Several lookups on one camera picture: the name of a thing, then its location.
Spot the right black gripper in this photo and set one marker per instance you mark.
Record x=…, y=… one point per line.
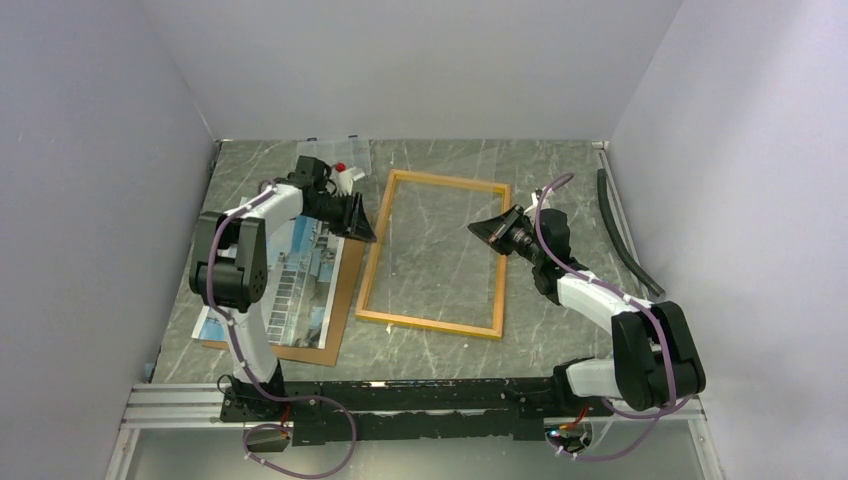
x=494, y=231

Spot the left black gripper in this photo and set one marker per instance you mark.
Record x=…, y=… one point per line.
x=355, y=222

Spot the clear acrylic glazing sheet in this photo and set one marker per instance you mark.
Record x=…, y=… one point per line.
x=430, y=266

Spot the yellow wooden picture frame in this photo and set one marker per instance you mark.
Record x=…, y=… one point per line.
x=395, y=178

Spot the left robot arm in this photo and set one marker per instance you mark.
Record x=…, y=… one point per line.
x=229, y=264

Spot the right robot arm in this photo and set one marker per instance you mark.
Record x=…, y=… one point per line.
x=654, y=359

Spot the building photo print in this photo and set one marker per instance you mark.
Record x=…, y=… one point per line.
x=296, y=307

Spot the brown backing board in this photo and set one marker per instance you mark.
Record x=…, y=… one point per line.
x=348, y=271

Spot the clear plastic organizer box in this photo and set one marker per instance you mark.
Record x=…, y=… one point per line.
x=352, y=151

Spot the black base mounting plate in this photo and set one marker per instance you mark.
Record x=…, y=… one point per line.
x=336, y=411

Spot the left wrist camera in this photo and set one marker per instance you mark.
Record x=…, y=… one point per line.
x=345, y=177

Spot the aluminium rail frame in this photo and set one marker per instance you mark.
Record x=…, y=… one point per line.
x=173, y=431

